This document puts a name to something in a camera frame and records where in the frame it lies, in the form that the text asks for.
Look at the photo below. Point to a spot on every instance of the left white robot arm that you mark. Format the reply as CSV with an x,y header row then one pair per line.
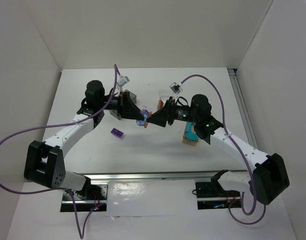
x,y
45,160

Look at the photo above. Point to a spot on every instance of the side aluminium rail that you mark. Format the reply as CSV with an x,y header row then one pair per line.
x,y
242,107

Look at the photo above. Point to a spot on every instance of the purple rounded lego brick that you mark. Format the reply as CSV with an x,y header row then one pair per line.
x,y
145,113

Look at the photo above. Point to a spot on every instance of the small orange lego brick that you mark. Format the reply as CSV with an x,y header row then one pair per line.
x,y
146,123

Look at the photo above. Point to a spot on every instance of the smoky grey plastic container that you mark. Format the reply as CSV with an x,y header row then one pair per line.
x,y
116,104

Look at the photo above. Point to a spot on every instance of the clear plastic container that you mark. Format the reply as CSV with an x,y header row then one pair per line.
x,y
165,94

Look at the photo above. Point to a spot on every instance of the amber plastic container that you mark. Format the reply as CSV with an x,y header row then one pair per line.
x,y
191,143

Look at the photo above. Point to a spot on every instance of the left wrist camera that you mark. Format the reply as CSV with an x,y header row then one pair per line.
x,y
122,81

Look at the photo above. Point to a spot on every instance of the teal rounded lego brick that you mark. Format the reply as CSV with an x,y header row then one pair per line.
x,y
191,136

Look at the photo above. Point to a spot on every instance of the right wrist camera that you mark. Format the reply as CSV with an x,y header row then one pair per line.
x,y
176,88

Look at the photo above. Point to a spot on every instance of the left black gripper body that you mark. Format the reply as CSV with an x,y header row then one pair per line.
x,y
122,106

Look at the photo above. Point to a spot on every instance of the aluminium mounting rail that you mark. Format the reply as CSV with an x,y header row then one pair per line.
x,y
151,176

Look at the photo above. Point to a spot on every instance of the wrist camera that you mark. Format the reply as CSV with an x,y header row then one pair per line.
x,y
122,81
176,88

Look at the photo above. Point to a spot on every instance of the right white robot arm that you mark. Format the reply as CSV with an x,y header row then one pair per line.
x,y
266,177

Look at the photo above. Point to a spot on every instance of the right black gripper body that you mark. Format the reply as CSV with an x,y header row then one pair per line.
x,y
170,111

